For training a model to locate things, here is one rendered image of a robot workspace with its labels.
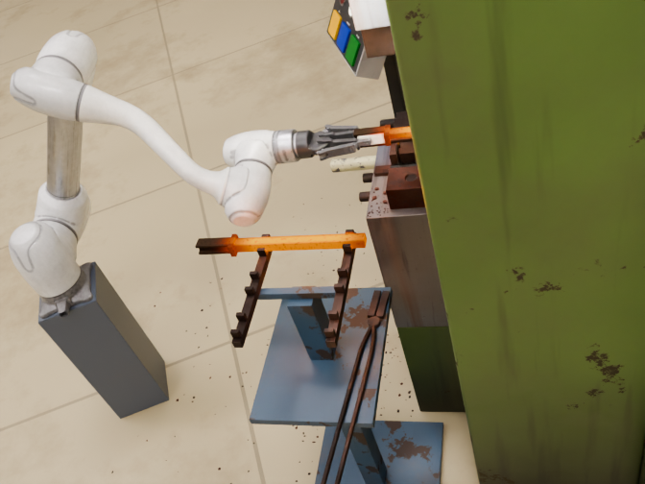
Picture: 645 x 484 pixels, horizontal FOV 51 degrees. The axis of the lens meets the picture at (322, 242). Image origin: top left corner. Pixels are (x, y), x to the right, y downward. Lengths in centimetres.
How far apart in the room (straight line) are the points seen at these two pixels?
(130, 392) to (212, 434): 35
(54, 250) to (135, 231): 131
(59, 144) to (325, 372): 106
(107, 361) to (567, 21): 194
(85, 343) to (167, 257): 94
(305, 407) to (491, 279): 54
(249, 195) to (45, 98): 57
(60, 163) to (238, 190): 69
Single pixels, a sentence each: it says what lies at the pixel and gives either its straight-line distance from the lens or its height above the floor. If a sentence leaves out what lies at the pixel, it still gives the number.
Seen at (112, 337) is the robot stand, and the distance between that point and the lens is 246.
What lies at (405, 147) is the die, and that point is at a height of 99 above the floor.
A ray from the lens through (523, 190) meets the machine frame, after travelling 126.
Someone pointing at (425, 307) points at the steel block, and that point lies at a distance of 194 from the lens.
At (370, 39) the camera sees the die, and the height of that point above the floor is 131.
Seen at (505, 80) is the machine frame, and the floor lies 144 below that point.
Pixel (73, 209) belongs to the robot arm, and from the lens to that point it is 235.
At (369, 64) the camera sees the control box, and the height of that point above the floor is 98.
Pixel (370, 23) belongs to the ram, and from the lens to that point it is 149.
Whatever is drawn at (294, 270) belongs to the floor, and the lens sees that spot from 295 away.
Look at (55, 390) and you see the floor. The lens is 306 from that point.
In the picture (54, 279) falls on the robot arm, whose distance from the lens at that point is 230.
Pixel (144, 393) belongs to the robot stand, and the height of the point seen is 9.
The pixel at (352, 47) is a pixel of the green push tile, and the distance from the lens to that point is 218.
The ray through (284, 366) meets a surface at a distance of 173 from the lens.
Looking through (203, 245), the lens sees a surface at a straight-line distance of 169.
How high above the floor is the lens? 205
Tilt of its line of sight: 43 degrees down
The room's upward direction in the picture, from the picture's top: 19 degrees counter-clockwise
